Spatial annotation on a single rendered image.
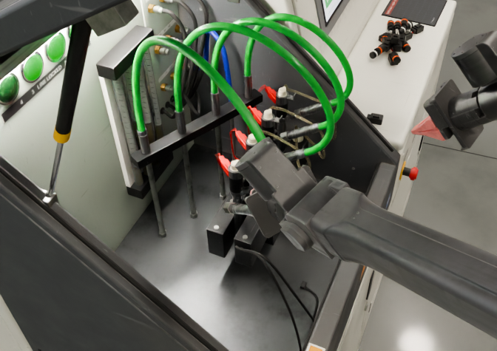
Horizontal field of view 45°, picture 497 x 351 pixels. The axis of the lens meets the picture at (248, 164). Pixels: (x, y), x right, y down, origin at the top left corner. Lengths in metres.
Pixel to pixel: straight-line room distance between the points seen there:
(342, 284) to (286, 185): 0.50
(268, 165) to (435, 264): 0.27
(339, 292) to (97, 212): 0.52
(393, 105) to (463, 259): 1.05
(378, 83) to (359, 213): 1.01
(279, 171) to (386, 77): 0.94
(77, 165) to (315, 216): 0.64
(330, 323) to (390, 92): 0.67
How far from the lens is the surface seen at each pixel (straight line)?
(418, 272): 0.52
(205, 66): 0.87
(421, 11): 1.90
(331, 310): 1.15
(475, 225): 2.63
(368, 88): 1.57
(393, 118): 1.48
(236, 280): 1.32
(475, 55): 0.92
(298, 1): 1.35
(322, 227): 0.62
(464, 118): 0.98
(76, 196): 1.21
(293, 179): 0.71
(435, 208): 2.64
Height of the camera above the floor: 1.93
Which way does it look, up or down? 45 degrees down
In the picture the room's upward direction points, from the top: 2 degrees counter-clockwise
